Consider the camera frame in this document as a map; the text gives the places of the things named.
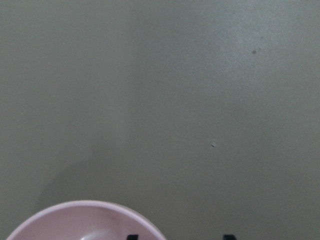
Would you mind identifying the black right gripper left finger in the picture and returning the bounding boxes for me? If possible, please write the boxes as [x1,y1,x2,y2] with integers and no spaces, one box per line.
[126,234,139,240]

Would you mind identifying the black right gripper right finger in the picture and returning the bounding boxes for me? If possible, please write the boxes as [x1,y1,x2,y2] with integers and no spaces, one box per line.
[222,234,237,240]

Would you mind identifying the small pink bowl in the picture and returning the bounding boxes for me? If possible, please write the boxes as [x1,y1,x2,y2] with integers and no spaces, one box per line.
[8,200,165,240]

